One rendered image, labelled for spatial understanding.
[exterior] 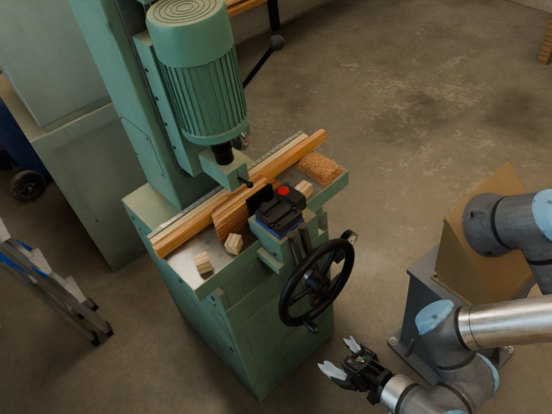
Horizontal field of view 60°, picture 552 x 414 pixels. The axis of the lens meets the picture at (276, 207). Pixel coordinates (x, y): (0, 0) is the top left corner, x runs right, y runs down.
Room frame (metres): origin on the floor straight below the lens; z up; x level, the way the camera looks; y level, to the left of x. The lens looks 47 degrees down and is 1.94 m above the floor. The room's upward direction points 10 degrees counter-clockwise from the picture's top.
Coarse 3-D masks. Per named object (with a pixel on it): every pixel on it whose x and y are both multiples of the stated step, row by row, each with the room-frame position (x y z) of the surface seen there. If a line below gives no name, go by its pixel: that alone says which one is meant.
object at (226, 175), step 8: (200, 152) 1.07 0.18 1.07; (208, 152) 1.07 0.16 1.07; (200, 160) 1.06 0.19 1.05; (208, 160) 1.03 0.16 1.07; (240, 160) 1.01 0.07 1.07; (208, 168) 1.04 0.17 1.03; (216, 168) 1.00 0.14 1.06; (224, 168) 0.98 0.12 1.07; (232, 168) 0.98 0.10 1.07; (240, 168) 0.98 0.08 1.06; (216, 176) 1.01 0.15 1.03; (224, 176) 0.97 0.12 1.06; (232, 176) 0.97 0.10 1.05; (240, 176) 0.98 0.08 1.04; (248, 176) 1.00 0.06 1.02; (224, 184) 0.98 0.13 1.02; (232, 184) 0.96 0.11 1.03; (240, 184) 0.98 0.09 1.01
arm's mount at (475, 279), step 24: (504, 168) 1.00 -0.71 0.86; (480, 192) 0.92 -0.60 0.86; (504, 192) 0.94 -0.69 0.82; (456, 216) 0.85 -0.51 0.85; (456, 240) 0.81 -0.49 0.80; (456, 264) 0.79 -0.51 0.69; (480, 264) 0.75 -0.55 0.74; (504, 264) 0.76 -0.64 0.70; (456, 288) 0.78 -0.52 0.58; (480, 288) 0.72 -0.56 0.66; (504, 288) 0.70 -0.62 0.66
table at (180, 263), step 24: (288, 168) 1.12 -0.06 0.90; (336, 192) 1.03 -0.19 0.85; (192, 240) 0.90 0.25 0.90; (216, 240) 0.88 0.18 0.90; (168, 264) 0.83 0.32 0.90; (192, 264) 0.81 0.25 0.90; (216, 264) 0.80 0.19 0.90; (240, 264) 0.81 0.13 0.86; (288, 264) 0.79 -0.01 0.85; (192, 288) 0.73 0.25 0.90; (216, 288) 0.76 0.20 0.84
